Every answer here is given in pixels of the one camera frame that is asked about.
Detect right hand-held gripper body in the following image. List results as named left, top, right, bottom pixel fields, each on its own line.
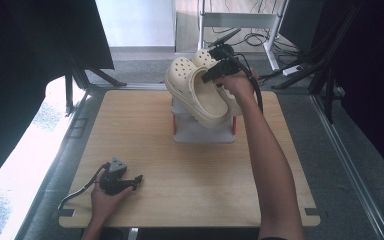
left=207, top=27, right=250, bottom=78

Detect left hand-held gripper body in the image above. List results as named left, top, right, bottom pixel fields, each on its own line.
left=98, top=157, right=130, bottom=196

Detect cream foam clog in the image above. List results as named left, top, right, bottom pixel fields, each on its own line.
left=192, top=49, right=244, bottom=117
left=164, top=56, right=238, bottom=130

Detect grey two-tier shoe rack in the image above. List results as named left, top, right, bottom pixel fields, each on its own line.
left=171, top=95, right=238, bottom=145

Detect person's left hand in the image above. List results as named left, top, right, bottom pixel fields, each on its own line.
left=90, top=181, right=135, bottom=228

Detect person's right hand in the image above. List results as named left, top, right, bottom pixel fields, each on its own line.
left=212, top=66, right=260, bottom=108

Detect white power strip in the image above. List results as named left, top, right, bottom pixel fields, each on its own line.
left=281, top=64, right=303, bottom=77

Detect black metal stand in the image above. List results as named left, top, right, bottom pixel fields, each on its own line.
left=271, top=0, right=368, bottom=125
left=63, top=49, right=128, bottom=118

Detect black curtain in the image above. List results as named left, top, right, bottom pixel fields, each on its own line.
left=313, top=0, right=384, bottom=185
left=0, top=0, right=115, bottom=198

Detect left hand-held gripper black cable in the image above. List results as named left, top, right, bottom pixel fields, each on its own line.
left=57, top=162, right=111, bottom=212

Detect hand-held gripper black cable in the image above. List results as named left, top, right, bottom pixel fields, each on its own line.
left=57, top=162, right=111, bottom=212
left=233, top=53, right=265, bottom=115

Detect black looped floor cables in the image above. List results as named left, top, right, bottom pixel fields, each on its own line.
left=209, top=25, right=283, bottom=48

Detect white metal desk frame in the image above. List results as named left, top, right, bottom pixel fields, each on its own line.
left=196, top=0, right=290, bottom=72

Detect black cables from power strip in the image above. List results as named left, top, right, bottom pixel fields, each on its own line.
left=256, top=58, right=303, bottom=88

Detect right hand-held gripper black cable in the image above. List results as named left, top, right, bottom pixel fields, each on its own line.
left=233, top=53, right=265, bottom=115

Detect aluminium floor rail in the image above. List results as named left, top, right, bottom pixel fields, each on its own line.
left=11, top=88, right=93, bottom=240
left=309, top=93, right=384, bottom=240

